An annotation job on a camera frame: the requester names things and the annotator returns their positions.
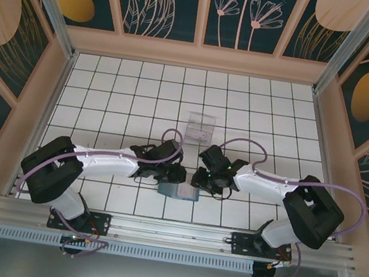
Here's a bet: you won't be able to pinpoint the blue leather card holder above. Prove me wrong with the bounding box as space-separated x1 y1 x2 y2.
155 179 203 204

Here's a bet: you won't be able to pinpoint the white floral credit card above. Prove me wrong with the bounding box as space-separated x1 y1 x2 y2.
186 126 213 144
177 185 199 199

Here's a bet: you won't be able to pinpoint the clear acrylic box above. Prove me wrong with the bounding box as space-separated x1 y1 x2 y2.
183 110 219 146

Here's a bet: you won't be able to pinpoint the thin black cable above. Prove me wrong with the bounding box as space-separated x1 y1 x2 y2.
132 172 162 189
208 184 234 203

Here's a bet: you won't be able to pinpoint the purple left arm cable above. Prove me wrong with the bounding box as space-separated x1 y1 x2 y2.
14 106 189 219

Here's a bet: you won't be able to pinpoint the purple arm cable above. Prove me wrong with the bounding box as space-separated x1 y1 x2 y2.
14 106 189 219
206 134 369 244

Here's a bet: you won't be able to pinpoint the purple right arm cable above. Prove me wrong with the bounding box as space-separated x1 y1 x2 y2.
206 134 369 244

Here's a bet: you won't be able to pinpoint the aluminium mounting rail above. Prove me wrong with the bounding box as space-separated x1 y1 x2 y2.
0 189 361 277

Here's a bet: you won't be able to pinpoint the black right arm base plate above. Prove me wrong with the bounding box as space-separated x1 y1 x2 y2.
228 230 295 265

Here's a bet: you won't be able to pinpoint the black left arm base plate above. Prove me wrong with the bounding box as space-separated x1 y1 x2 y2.
46 204 113 238

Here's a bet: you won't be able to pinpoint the grey slotted cable duct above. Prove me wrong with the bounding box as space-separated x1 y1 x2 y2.
0 220 256 277

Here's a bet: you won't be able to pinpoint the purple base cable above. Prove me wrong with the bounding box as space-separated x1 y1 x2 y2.
49 211 113 263
253 236 304 277

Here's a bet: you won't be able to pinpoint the aluminium table edge rail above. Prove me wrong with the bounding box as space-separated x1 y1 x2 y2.
3 45 80 205
291 90 363 245

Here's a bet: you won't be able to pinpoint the aluminium frame post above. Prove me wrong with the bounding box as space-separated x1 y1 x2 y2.
312 0 369 102
3 0 87 61

